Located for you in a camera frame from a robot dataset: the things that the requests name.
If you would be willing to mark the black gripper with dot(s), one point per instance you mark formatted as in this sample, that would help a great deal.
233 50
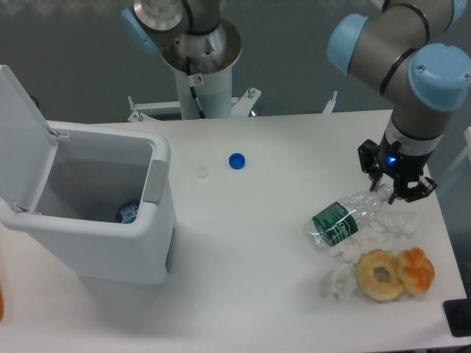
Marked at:
403 160

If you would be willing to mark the clear green-label plastic bottle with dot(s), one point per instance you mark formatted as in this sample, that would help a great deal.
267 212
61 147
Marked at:
345 217

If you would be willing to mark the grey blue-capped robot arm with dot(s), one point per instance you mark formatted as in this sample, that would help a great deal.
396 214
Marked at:
394 55

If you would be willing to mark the blue bottle cap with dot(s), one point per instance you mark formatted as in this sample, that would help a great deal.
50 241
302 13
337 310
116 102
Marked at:
237 161

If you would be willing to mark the white bottle cap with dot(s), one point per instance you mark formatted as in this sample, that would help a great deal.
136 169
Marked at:
201 172

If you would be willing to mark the white trash can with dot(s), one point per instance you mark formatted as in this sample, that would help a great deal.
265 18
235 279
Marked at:
96 170

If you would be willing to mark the white trash can lid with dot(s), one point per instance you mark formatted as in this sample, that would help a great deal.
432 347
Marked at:
28 146

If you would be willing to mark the large crumpled white tissue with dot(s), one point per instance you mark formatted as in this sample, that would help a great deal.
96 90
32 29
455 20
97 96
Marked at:
383 233

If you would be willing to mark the orange glazed bread roll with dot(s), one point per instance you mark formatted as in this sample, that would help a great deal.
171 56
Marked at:
415 270

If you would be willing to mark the small crumpled white tissue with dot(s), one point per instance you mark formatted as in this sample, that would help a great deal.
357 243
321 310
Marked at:
339 283

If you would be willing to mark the black device at edge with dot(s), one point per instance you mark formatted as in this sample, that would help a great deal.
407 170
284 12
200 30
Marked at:
457 312

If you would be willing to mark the orange object at edge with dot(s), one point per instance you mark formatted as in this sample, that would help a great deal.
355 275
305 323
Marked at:
2 303

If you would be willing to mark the golden ring donut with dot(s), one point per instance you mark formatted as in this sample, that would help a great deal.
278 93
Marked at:
376 275

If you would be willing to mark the white metal base frame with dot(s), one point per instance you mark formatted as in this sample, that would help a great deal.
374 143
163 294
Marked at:
241 107

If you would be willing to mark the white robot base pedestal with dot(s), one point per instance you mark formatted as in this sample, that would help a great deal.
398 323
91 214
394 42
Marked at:
202 67

